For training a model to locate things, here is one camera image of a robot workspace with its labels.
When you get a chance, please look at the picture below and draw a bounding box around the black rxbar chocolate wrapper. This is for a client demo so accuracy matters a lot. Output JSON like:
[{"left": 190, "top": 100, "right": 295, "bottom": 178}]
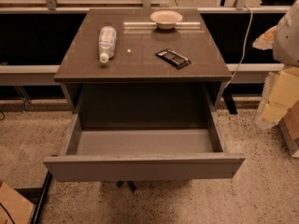
[{"left": 155, "top": 49, "right": 192, "bottom": 70}]

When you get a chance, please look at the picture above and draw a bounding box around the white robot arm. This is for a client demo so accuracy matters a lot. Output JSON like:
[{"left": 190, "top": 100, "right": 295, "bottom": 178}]
[{"left": 273, "top": 0, "right": 299, "bottom": 66}]

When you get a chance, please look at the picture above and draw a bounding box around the grey drawer cabinet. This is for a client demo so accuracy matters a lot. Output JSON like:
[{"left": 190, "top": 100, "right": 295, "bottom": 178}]
[{"left": 54, "top": 9, "right": 231, "bottom": 130}]

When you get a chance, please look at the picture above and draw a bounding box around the open grey top drawer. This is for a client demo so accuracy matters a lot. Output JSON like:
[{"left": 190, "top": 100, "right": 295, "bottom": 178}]
[{"left": 43, "top": 112, "right": 245, "bottom": 182}]

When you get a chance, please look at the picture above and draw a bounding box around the clear plastic water bottle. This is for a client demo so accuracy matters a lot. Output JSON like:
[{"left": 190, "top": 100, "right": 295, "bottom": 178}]
[{"left": 98, "top": 26, "right": 117, "bottom": 63}]

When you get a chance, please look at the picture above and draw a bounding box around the white paper bowl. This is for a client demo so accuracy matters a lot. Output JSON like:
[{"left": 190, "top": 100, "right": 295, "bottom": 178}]
[{"left": 150, "top": 10, "right": 183, "bottom": 30}]

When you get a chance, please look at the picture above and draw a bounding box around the cardboard box bottom left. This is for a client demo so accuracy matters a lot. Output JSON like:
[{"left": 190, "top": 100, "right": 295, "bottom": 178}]
[{"left": 0, "top": 181, "right": 34, "bottom": 224}]

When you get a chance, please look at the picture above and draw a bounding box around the grey horizontal rail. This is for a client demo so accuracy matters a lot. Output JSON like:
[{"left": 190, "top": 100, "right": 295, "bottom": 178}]
[{"left": 0, "top": 65, "right": 59, "bottom": 86}]

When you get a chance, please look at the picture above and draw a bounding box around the black metal floor frame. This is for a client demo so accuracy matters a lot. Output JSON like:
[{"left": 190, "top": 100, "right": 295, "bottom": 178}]
[{"left": 16, "top": 172, "right": 52, "bottom": 224}]

